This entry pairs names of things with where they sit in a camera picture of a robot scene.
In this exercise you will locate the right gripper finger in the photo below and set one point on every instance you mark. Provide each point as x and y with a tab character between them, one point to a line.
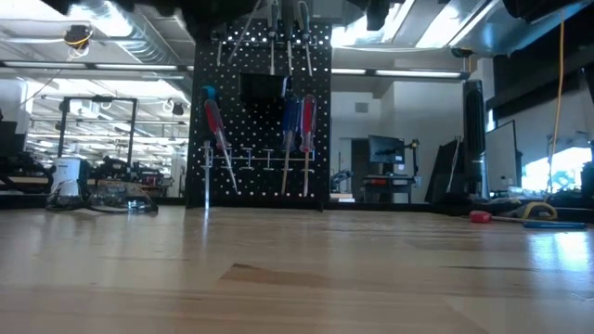
377	14

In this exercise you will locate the large grey black screwdriver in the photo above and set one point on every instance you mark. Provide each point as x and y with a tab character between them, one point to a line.
305	18

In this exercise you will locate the clear plastic bag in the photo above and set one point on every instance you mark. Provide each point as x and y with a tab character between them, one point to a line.
116	197

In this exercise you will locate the small blue screwdriver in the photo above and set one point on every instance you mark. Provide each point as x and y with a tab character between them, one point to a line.
554	225

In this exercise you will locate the black metal peg board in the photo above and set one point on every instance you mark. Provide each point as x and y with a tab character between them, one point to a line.
255	125

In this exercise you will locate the ceiling light strip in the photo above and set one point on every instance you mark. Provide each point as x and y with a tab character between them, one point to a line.
46	65
417	73

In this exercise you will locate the black plastic bin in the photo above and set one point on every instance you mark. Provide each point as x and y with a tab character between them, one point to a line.
262	88

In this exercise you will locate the black computer monitor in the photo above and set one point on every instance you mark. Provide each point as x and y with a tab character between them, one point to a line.
385	149

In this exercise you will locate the tall black pillar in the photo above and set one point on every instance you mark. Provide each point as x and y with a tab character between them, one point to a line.
473	139

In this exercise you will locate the black equipment desk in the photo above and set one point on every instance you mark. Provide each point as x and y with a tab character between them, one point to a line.
390	178

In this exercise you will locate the large grey display panel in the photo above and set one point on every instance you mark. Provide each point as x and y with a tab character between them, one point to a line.
501	158

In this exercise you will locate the silver ceiling air duct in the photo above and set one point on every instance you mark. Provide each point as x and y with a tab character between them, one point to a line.
139	32

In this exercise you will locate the black metal frame stand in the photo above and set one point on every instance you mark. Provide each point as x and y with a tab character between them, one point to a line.
132	139

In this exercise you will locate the black aluminium table frame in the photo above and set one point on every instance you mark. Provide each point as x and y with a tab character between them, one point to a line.
23	200

